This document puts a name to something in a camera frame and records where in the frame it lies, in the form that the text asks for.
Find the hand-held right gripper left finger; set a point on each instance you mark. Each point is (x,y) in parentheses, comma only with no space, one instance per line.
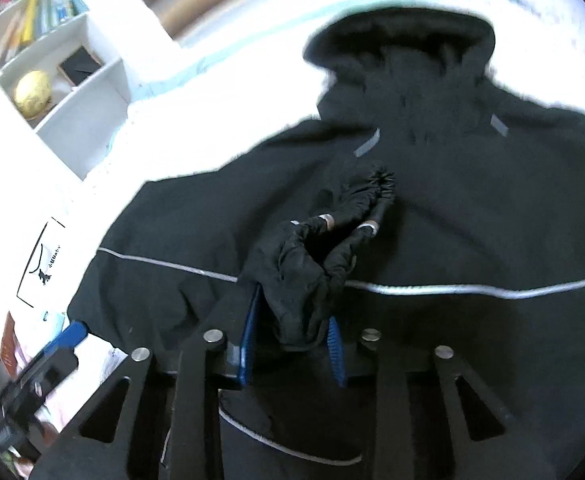
(250,332)

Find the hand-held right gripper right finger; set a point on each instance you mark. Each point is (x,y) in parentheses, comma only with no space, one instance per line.
(335,350)

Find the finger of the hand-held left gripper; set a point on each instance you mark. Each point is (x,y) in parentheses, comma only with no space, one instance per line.
(52,370)
(70,336)

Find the black hooded jacket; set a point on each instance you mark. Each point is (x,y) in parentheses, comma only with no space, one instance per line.
(447,210)

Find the clear plastic packet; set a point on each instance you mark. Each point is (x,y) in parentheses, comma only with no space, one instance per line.
(53,319)

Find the brown book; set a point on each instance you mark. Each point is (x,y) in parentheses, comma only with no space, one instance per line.
(8,345)

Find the white bookshelf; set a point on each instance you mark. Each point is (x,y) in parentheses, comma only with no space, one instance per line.
(102,110)

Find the yellow globe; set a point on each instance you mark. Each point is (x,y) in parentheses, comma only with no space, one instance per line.
(32,92)

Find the row of books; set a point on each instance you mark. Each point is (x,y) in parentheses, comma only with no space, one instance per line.
(37,10)

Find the green bed sheet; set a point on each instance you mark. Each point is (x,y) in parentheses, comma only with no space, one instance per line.
(322,7)

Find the black picture frame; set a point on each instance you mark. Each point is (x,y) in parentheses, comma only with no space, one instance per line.
(80,66)

